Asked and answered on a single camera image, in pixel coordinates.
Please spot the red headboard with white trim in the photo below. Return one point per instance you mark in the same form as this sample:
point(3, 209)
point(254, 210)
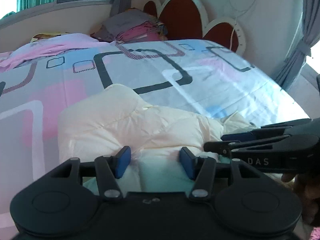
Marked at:
point(180, 12)

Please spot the pink blanket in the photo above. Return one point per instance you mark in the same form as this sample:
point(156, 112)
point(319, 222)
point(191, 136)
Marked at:
point(62, 43)

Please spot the cream puffer jacket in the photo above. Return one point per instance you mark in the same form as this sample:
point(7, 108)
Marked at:
point(120, 127)

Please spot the yellow printed pillow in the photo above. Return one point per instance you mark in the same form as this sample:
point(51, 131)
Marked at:
point(46, 36)

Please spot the pink folded cloth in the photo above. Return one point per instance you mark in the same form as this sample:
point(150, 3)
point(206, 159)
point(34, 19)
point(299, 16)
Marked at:
point(142, 31)

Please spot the window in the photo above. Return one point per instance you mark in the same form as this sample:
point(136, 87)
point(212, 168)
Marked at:
point(82, 2)

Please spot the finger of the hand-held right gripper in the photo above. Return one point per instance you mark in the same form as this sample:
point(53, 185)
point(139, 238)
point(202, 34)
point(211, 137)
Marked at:
point(237, 136)
point(225, 147)

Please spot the person's right hand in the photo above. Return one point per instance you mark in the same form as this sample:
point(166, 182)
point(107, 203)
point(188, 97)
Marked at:
point(308, 192)

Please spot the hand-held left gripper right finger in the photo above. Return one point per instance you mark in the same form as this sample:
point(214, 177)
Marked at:
point(187, 162)

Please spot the patterned bed sheet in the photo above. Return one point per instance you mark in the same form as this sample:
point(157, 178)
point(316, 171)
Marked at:
point(212, 85)

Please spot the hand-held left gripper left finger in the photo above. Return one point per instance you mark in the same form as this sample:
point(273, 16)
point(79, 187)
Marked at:
point(123, 162)

